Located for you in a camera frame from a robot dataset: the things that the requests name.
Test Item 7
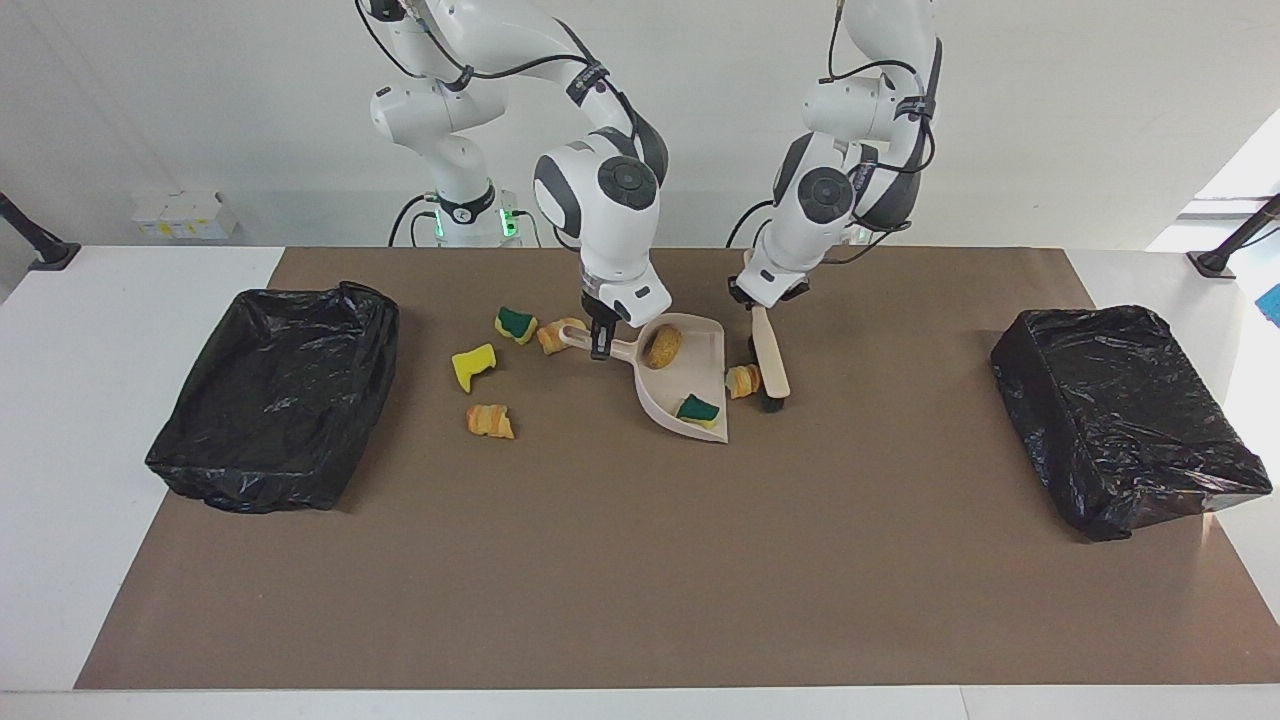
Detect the bin lined with black bag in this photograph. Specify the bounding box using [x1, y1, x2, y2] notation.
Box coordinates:
[145, 281, 401, 515]
[990, 305, 1274, 543]

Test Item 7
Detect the beige brush with black bristles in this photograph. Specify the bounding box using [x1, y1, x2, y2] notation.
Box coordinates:
[742, 250, 792, 414]

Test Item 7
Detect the brown table mat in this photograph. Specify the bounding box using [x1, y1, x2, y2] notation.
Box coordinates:
[75, 247, 1280, 691]

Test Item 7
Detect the brown bread roll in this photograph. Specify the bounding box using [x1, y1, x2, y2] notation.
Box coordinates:
[642, 324, 684, 370]

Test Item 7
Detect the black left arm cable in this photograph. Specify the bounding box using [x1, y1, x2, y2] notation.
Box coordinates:
[826, 0, 941, 266]

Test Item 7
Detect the white wall box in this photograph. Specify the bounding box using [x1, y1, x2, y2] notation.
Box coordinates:
[131, 190, 239, 241]

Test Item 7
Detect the notched yellow sponge piece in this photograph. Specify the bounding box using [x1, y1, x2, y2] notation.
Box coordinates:
[451, 343, 498, 394]

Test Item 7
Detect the beige plastic dustpan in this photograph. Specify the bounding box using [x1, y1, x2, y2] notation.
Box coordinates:
[558, 313, 731, 444]

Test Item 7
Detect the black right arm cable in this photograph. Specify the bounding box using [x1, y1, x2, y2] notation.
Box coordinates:
[355, 0, 661, 161]

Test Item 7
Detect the black arm base cable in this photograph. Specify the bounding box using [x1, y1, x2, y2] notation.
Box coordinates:
[387, 195, 433, 248]

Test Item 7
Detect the black camera stand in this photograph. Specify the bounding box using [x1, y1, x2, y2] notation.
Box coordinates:
[0, 192, 81, 272]
[1187, 192, 1280, 279]

